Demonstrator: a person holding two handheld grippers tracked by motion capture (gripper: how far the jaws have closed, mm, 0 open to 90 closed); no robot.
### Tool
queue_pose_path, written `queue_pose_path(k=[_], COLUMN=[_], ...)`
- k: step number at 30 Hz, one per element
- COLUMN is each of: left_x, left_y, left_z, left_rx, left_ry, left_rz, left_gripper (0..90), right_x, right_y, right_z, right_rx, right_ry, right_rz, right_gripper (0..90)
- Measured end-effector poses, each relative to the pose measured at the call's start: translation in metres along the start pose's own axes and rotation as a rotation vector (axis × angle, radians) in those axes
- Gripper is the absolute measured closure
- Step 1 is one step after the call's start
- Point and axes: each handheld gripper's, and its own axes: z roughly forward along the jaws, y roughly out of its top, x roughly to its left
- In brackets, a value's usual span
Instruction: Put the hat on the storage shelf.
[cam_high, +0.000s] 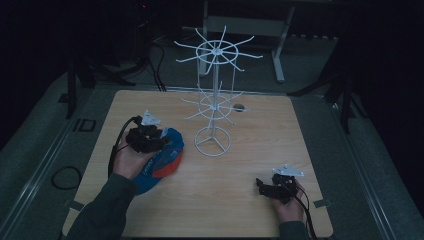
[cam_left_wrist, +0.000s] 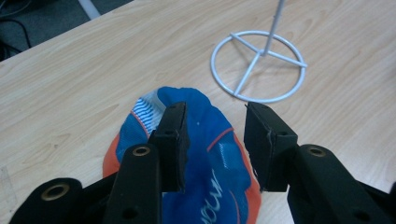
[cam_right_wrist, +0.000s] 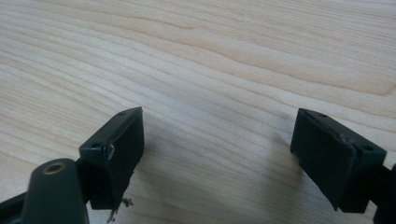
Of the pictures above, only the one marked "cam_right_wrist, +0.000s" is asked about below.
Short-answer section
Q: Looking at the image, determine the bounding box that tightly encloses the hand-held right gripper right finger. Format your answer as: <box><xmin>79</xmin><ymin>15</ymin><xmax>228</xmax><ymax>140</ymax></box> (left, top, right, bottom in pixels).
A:
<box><xmin>290</xmin><ymin>107</ymin><xmax>388</xmax><ymax>215</ymax></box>

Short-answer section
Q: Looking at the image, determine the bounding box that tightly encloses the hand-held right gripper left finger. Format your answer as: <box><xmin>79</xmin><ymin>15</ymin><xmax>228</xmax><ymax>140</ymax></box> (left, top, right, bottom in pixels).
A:
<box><xmin>78</xmin><ymin>105</ymin><xmax>146</xmax><ymax>224</ymax></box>

